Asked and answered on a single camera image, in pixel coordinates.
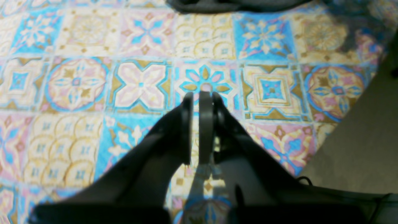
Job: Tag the patterned tablecloth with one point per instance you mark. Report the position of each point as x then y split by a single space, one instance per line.
83 81

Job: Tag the grey t-shirt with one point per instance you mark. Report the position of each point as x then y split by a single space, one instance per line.
225 6

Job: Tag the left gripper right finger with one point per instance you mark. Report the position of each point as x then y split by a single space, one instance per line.
263 192

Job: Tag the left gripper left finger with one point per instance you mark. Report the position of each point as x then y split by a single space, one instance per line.
133 191

